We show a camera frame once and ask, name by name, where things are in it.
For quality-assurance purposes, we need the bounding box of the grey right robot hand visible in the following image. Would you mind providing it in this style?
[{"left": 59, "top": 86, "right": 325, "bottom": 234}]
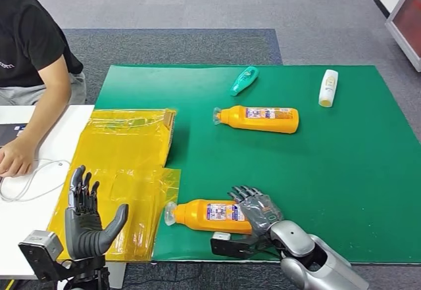
[{"left": 227, "top": 185, "right": 284, "bottom": 239}]

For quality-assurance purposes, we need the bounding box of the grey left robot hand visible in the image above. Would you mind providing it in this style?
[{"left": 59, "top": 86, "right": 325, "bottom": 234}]
[{"left": 65, "top": 165, "right": 129, "bottom": 260}]

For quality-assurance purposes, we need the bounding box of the person's hand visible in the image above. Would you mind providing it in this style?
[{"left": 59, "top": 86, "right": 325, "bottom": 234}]
[{"left": 0, "top": 139, "right": 36, "bottom": 178}]

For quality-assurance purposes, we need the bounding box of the orange detergent bottle clear cap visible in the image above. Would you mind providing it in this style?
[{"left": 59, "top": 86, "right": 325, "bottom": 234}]
[
  {"left": 163, "top": 199, "right": 254, "bottom": 235},
  {"left": 213, "top": 105, "right": 300, "bottom": 135}
]

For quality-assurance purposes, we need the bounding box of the teal plastic bottle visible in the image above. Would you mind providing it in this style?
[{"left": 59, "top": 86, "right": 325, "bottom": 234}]
[{"left": 229, "top": 66, "right": 259, "bottom": 97}]

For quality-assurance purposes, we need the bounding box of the white plastic bottle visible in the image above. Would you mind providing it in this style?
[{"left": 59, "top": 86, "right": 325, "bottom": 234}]
[{"left": 318, "top": 69, "right": 339, "bottom": 108}]

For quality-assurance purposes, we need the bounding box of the yellow transparent plastic bag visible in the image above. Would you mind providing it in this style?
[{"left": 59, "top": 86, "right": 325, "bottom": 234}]
[{"left": 48, "top": 108, "right": 182, "bottom": 263}]

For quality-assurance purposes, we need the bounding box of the green table mat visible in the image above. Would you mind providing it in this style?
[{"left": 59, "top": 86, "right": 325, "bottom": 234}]
[{"left": 94, "top": 64, "right": 421, "bottom": 265}]

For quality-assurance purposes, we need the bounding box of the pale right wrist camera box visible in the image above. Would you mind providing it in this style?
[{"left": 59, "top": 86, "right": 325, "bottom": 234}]
[{"left": 210, "top": 231, "right": 274, "bottom": 260}]

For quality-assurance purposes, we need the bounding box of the white cable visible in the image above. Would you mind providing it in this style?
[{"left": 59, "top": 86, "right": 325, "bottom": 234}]
[{"left": 0, "top": 159, "right": 72, "bottom": 203}]

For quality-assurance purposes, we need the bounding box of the red panel silver frame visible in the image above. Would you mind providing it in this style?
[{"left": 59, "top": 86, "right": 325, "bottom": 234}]
[{"left": 386, "top": 0, "right": 421, "bottom": 73}]

